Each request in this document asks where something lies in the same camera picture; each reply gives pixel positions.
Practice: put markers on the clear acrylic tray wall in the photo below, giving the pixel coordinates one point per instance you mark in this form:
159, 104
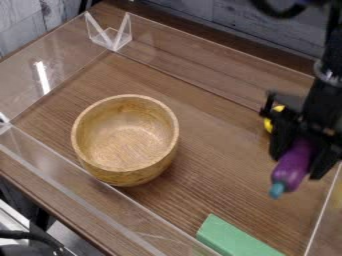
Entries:
213, 87

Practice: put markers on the green foam block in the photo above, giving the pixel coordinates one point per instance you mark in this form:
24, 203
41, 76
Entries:
227, 240

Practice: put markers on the brown wooden bowl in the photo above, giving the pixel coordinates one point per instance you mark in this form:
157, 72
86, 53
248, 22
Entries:
124, 138

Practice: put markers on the clear acrylic corner bracket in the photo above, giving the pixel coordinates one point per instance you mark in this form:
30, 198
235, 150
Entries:
110, 38

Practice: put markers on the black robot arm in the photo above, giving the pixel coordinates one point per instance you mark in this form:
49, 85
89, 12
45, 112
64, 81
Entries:
327, 66

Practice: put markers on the purple toy eggplant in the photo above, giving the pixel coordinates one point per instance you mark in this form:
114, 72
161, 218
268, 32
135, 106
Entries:
291, 168

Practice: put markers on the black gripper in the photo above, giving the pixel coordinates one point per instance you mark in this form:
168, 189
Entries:
310, 117

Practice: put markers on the yellow toy lemon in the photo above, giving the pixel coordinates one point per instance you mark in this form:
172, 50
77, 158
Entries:
267, 121

